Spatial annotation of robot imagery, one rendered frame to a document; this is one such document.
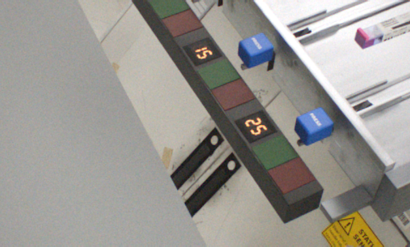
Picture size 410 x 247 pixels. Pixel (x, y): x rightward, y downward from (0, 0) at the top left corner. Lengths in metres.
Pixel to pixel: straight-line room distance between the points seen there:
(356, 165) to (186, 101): 0.57
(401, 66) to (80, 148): 0.36
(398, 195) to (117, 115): 0.27
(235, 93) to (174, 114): 0.52
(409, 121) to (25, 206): 0.41
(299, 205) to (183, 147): 0.57
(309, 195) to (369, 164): 0.07
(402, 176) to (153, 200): 0.23
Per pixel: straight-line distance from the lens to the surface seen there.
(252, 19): 0.92
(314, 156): 1.21
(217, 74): 0.87
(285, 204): 0.79
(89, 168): 0.70
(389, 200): 0.82
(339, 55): 0.90
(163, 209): 0.73
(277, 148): 0.82
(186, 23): 0.92
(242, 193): 1.27
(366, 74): 0.89
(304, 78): 0.86
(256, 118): 0.84
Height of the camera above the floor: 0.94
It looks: 22 degrees down
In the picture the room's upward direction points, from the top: 42 degrees clockwise
